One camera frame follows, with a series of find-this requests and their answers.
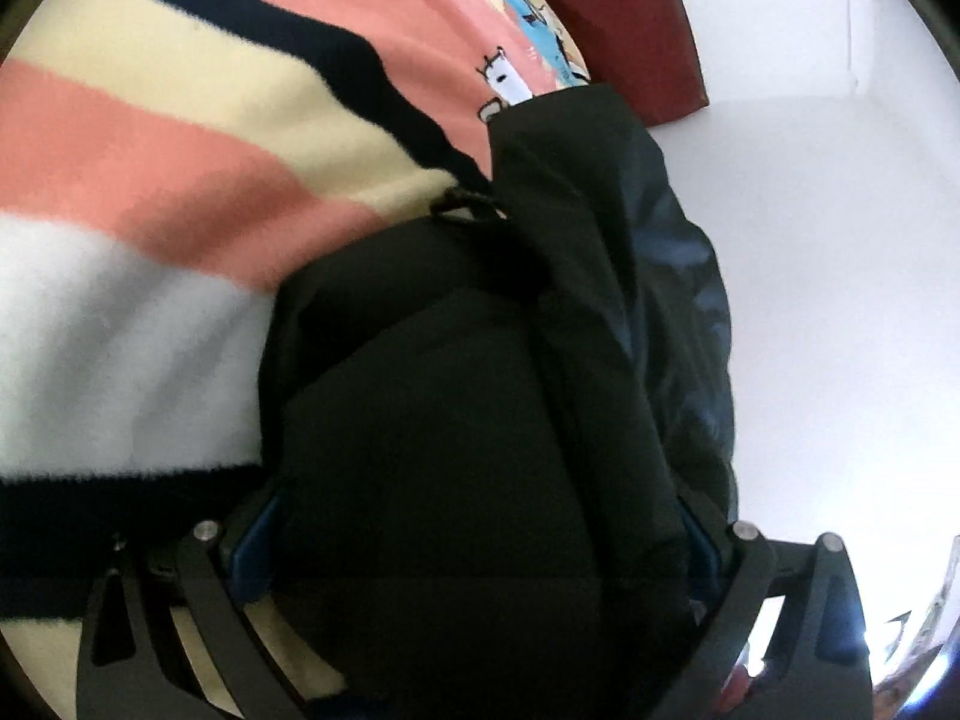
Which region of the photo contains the dark red headboard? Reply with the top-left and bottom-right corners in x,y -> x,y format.
547,0 -> 709,127

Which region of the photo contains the black puffer jacket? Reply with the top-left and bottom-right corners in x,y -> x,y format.
260,86 -> 736,718

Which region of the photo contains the Hello Kitty pink blanket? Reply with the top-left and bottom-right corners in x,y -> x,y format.
2,0 -> 589,717

